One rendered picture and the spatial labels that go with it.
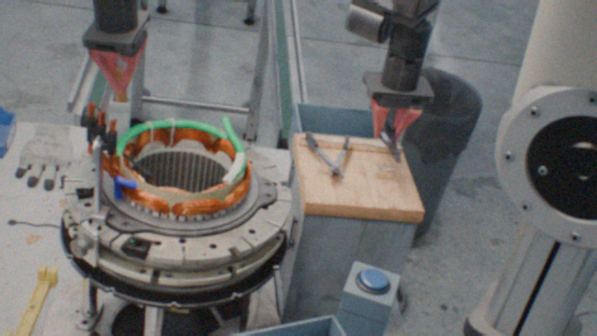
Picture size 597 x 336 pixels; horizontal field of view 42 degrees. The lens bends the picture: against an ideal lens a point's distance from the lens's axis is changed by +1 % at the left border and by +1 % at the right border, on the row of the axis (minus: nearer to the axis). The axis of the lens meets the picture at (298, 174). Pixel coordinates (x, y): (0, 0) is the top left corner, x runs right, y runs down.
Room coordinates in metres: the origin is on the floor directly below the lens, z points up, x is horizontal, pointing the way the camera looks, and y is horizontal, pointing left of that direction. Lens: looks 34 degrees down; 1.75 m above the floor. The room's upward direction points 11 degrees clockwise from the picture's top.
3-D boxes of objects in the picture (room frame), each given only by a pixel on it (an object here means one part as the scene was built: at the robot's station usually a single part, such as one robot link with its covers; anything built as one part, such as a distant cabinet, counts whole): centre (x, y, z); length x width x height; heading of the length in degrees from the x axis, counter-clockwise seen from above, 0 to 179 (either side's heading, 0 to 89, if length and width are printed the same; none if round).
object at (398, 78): (1.09, -0.12, 1.24); 0.10 x 0.07 x 0.07; 102
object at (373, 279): (0.84, -0.13, 1.04); 0.04 x 0.04 x 0.01
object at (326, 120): (1.22, -0.06, 0.92); 0.17 x 0.11 x 0.28; 102
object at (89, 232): (0.76, 0.25, 1.07); 0.04 x 0.02 x 0.05; 58
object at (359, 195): (1.07, -0.09, 1.05); 0.20 x 0.19 x 0.02; 12
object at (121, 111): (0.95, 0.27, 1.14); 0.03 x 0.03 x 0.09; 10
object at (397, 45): (1.09, -0.12, 1.30); 0.07 x 0.06 x 0.07; 62
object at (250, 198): (0.89, 0.16, 1.05); 0.22 x 0.22 x 0.12
